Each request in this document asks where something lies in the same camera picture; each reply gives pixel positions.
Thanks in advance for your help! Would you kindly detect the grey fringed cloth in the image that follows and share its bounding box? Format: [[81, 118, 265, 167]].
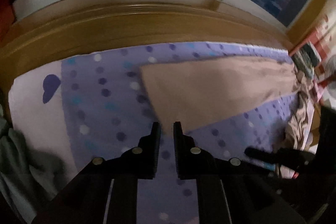
[[0, 109, 66, 224]]

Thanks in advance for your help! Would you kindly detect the beige pink garment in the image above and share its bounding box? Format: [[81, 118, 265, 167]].
[[140, 56, 315, 151]]

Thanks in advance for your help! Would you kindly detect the wooden window sill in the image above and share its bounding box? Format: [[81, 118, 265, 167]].
[[0, 0, 294, 98]]

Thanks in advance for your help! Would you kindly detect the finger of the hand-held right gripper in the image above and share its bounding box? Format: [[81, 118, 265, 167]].
[[245, 147, 279, 165]]

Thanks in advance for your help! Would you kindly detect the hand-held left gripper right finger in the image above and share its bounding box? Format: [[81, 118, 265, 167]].
[[173, 121, 307, 224]]

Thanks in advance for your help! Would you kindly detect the stack of folded clothes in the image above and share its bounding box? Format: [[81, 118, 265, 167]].
[[290, 43, 322, 80]]

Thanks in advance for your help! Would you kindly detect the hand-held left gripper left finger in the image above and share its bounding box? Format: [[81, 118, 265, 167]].
[[31, 122, 161, 224]]

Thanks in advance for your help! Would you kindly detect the purple dotted bed sheet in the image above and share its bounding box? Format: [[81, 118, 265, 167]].
[[8, 42, 315, 224]]

